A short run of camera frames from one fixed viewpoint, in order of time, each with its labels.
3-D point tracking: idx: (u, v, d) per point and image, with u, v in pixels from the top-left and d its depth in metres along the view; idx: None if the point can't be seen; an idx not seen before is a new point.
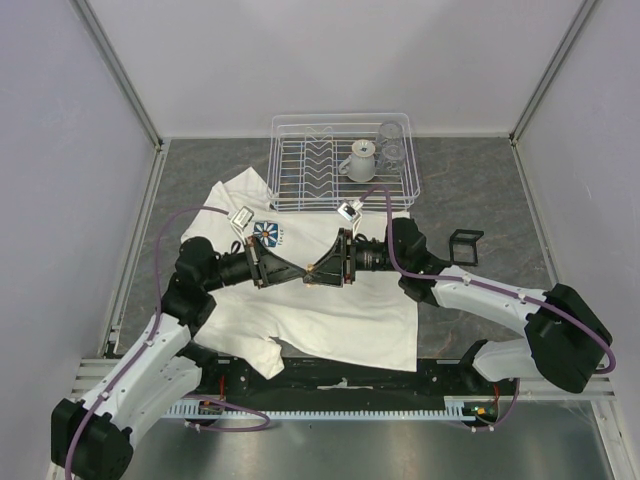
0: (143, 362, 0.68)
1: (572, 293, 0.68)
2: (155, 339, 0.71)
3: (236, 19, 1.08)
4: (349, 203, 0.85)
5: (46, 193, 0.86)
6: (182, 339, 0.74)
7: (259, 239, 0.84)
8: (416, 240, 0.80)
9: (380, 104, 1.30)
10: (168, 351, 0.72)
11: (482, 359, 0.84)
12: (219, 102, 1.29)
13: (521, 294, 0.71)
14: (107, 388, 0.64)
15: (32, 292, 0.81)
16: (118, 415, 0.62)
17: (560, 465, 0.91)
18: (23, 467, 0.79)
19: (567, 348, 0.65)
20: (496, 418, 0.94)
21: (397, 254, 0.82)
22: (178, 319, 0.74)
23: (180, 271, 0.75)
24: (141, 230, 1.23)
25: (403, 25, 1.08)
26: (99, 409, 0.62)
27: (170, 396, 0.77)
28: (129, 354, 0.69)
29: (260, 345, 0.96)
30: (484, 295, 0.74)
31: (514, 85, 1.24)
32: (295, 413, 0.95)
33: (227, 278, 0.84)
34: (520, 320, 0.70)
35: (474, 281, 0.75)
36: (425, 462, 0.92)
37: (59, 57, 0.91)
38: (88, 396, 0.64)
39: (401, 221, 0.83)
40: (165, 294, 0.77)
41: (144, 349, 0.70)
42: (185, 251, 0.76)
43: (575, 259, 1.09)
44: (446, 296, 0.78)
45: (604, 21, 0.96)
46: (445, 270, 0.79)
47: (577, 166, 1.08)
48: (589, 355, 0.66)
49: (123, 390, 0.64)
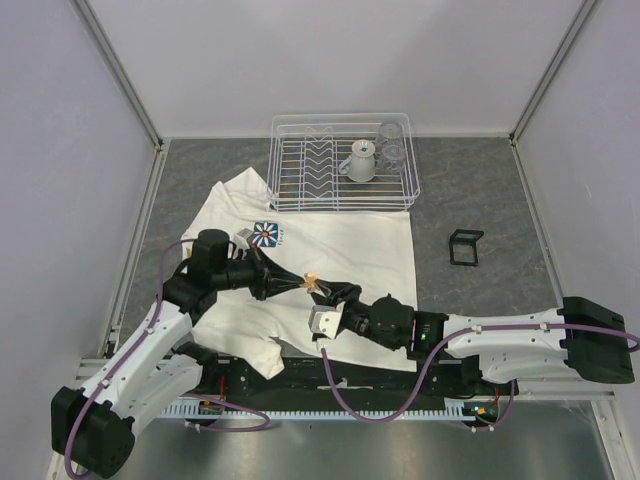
0: (143, 351, 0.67)
1: (586, 304, 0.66)
2: (155, 327, 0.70)
3: (237, 19, 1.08)
4: (312, 325, 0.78)
5: (46, 192, 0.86)
6: (183, 328, 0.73)
7: (258, 250, 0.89)
8: (407, 313, 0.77)
9: (380, 104, 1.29)
10: (168, 341, 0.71)
11: (491, 369, 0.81)
12: (219, 101, 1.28)
13: (542, 324, 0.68)
14: (106, 377, 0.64)
15: (32, 291, 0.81)
16: (118, 403, 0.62)
17: (561, 466, 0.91)
18: (24, 465, 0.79)
19: (611, 358, 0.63)
20: (496, 418, 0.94)
21: (393, 333, 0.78)
22: (178, 307, 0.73)
23: (195, 253, 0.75)
24: (141, 230, 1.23)
25: (403, 26, 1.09)
26: (99, 397, 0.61)
27: (171, 390, 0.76)
28: (130, 341, 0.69)
29: (260, 345, 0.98)
30: (504, 337, 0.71)
31: (514, 86, 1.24)
32: (295, 413, 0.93)
33: (234, 278, 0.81)
34: (555, 349, 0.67)
35: (486, 327, 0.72)
36: (425, 462, 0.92)
37: (60, 57, 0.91)
38: (89, 384, 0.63)
39: (383, 301, 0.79)
40: (168, 281, 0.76)
41: (144, 337, 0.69)
42: (202, 234, 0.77)
43: (575, 261, 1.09)
44: (462, 351, 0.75)
45: (602, 22, 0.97)
46: (445, 324, 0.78)
47: (577, 167, 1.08)
48: (624, 350, 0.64)
49: (123, 378, 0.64)
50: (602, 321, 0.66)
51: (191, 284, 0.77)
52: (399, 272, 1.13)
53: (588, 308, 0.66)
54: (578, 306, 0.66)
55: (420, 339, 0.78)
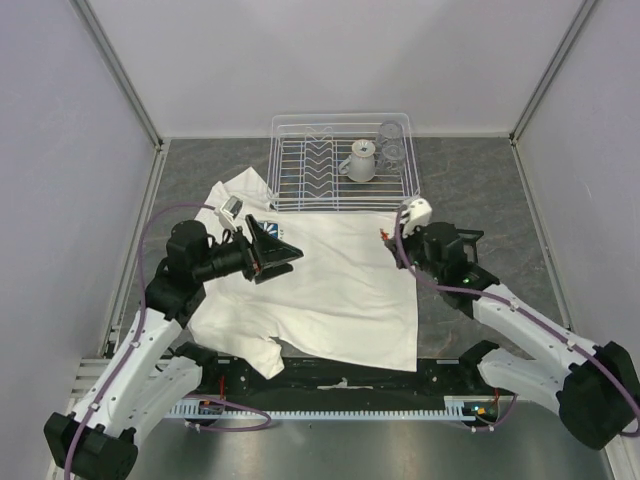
0: (131, 367, 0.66)
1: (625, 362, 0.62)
2: (141, 338, 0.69)
3: (236, 19, 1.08)
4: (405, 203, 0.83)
5: (46, 192, 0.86)
6: (172, 333, 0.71)
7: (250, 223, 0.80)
8: (452, 239, 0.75)
9: (380, 104, 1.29)
10: (157, 349, 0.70)
11: (490, 362, 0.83)
12: (219, 101, 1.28)
13: (570, 341, 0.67)
14: (96, 398, 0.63)
15: (31, 292, 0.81)
16: (111, 424, 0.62)
17: (561, 465, 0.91)
18: (24, 466, 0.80)
19: (601, 411, 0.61)
20: (496, 418, 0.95)
21: (432, 254, 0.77)
22: (164, 313, 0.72)
23: (171, 254, 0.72)
24: (142, 229, 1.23)
25: (403, 25, 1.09)
26: (91, 421, 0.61)
27: (170, 394, 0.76)
28: (117, 357, 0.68)
29: (260, 345, 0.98)
30: (530, 329, 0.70)
31: (514, 86, 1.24)
32: (295, 413, 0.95)
33: (220, 268, 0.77)
34: (561, 367, 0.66)
35: (522, 309, 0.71)
36: (425, 462, 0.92)
37: (59, 56, 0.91)
38: (79, 408, 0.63)
39: (447, 225, 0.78)
40: (150, 284, 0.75)
41: (131, 351, 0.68)
42: (176, 231, 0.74)
43: (575, 260, 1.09)
44: (486, 315, 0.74)
45: (603, 21, 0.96)
46: (492, 286, 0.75)
47: (577, 167, 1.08)
48: (621, 423, 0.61)
49: (113, 399, 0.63)
50: (628, 385, 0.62)
51: (175, 286, 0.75)
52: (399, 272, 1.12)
53: (623, 361, 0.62)
54: (616, 356, 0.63)
55: (460, 279, 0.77)
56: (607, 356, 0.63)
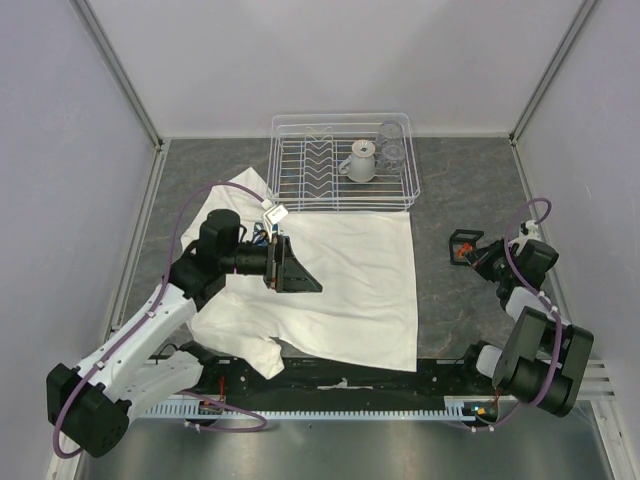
0: (143, 333, 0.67)
1: (578, 342, 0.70)
2: (157, 309, 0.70)
3: (236, 20, 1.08)
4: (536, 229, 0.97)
5: (46, 193, 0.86)
6: (186, 312, 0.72)
7: (285, 241, 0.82)
8: (545, 254, 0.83)
9: (380, 104, 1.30)
10: (169, 324, 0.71)
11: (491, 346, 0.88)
12: (218, 101, 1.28)
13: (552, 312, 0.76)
14: (102, 359, 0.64)
15: (30, 291, 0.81)
16: (111, 387, 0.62)
17: (559, 465, 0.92)
18: (24, 465, 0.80)
19: (529, 343, 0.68)
20: (496, 419, 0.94)
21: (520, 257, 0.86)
22: (183, 292, 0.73)
23: (201, 238, 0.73)
24: (141, 229, 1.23)
25: (402, 26, 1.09)
26: (93, 379, 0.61)
27: (170, 379, 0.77)
28: (130, 323, 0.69)
29: (260, 345, 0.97)
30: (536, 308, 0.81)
31: (513, 86, 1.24)
32: (295, 413, 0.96)
33: (241, 265, 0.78)
34: None
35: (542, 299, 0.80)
36: (423, 462, 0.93)
37: (60, 57, 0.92)
38: (84, 364, 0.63)
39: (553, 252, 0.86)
40: (174, 262, 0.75)
41: (145, 319, 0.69)
42: (213, 217, 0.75)
43: (575, 261, 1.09)
44: (517, 298, 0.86)
45: (602, 21, 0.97)
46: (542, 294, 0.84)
47: (576, 167, 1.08)
48: (532, 370, 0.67)
49: (119, 361, 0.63)
50: (565, 365, 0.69)
51: (198, 268, 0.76)
52: (399, 272, 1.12)
53: (582, 345, 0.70)
54: (580, 338, 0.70)
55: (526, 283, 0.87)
56: (572, 331, 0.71)
